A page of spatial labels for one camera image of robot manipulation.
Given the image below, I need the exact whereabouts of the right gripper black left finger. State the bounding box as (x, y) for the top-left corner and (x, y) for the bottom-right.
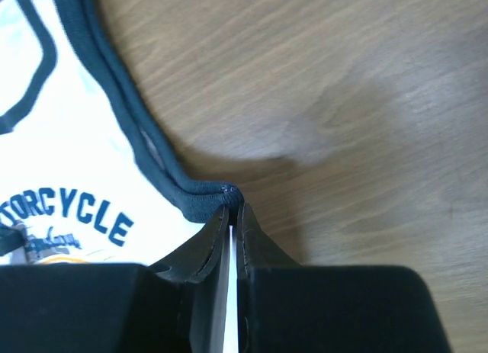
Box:
(1, 207), (230, 352)

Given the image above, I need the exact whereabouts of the white printed tank top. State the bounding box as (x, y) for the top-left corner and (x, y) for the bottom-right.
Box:
(0, 0), (245, 353)

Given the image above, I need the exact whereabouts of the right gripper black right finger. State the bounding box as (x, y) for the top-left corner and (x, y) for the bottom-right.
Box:
(236, 204), (451, 352)

